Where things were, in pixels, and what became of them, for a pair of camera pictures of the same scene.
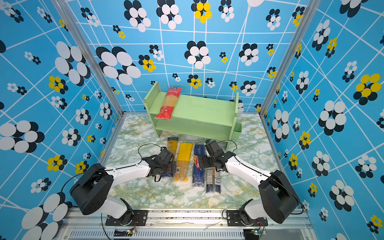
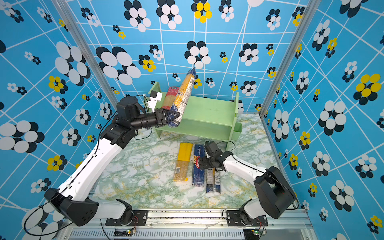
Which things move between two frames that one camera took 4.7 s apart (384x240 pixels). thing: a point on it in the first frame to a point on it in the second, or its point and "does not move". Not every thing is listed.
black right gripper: x=205 y=160 does not move
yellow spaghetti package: x=182 y=162 does not move
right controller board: x=251 y=234 does not move
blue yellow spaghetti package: x=172 y=145 to x=182 y=97
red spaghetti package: x=169 y=103 does not move
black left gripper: x=172 y=167 to x=161 y=117
